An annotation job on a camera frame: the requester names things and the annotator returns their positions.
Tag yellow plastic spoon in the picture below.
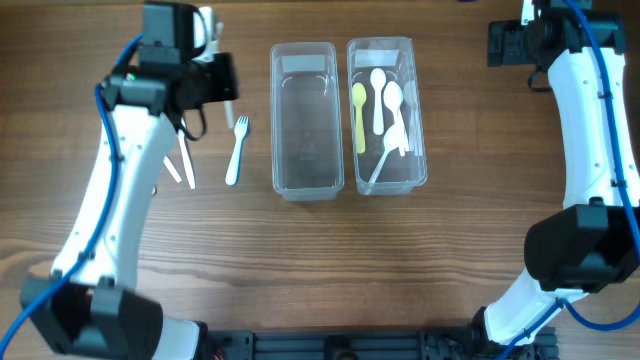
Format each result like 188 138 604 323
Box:
352 82 367 154

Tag translucent clear spoon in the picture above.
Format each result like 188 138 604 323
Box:
403 80 420 156

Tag clear plastic container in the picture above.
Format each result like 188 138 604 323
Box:
347 36 428 196
271 42 344 202

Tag light blue plastic fork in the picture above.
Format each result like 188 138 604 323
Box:
225 115 250 186

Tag clear right plastic container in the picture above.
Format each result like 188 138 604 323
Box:
347 36 428 196

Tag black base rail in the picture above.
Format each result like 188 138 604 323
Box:
199 325 559 360

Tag white short plastic fork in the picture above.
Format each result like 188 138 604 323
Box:
163 156 182 183

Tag left blue cable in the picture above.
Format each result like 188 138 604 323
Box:
0 32 145 360

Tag white ribbed spoon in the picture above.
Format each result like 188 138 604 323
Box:
369 124 404 184

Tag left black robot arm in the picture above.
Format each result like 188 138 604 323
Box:
19 1 239 359

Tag white small spoon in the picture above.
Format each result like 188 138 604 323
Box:
370 68 386 135

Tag white long plastic fork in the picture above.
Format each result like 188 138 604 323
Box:
177 130 196 190

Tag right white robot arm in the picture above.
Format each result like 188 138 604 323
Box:
472 1 639 358

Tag clear left plastic container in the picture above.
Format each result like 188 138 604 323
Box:
271 42 344 202

